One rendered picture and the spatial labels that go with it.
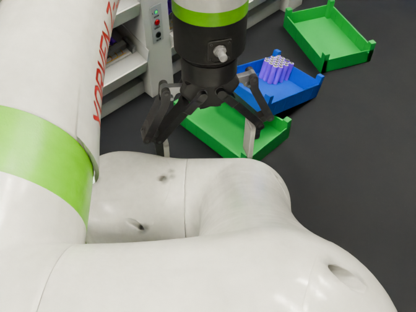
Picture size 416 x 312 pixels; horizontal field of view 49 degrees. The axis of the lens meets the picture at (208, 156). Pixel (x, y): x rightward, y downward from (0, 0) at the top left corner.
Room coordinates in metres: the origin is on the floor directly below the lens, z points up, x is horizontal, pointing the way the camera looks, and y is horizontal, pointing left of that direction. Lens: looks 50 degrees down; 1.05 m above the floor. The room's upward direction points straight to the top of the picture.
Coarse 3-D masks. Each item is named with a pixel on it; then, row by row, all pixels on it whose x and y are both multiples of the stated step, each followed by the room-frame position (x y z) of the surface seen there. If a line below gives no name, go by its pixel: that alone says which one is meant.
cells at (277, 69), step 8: (272, 56) 1.23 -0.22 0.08; (280, 56) 1.25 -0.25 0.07; (264, 64) 1.19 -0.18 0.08; (272, 64) 1.18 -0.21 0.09; (280, 64) 1.19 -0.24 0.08; (288, 64) 1.21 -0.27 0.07; (264, 72) 1.18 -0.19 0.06; (272, 72) 1.16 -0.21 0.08; (280, 72) 1.16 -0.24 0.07; (288, 72) 1.20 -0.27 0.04; (264, 80) 1.16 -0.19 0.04; (272, 80) 1.15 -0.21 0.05; (280, 80) 1.17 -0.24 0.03
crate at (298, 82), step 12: (240, 72) 1.15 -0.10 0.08; (300, 72) 1.19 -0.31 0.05; (240, 84) 1.11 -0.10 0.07; (264, 84) 1.14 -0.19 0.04; (288, 84) 1.17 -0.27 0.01; (300, 84) 1.17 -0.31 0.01; (312, 84) 1.15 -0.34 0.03; (240, 96) 1.00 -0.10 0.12; (252, 96) 0.97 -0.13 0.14; (264, 96) 0.95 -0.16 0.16; (276, 96) 1.07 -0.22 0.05; (288, 96) 1.01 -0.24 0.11; (300, 96) 1.05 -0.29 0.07; (312, 96) 1.10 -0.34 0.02; (276, 108) 0.97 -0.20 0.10; (288, 108) 1.01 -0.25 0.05
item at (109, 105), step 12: (276, 0) 1.62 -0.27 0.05; (252, 12) 1.54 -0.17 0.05; (264, 12) 1.57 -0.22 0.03; (252, 24) 1.52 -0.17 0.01; (180, 60) 1.26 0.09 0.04; (132, 84) 1.13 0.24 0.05; (108, 96) 1.07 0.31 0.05; (120, 96) 1.08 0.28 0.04; (132, 96) 1.11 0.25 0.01; (108, 108) 1.05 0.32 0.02
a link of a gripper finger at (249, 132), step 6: (246, 120) 0.50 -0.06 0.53; (246, 126) 0.50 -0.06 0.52; (252, 126) 0.48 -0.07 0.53; (246, 132) 0.50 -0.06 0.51; (252, 132) 0.48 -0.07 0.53; (246, 138) 0.49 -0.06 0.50; (252, 138) 0.48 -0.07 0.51; (246, 144) 0.49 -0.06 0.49; (252, 144) 0.48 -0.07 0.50; (246, 150) 0.49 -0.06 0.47; (252, 150) 0.48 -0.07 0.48; (252, 156) 0.48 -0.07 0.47
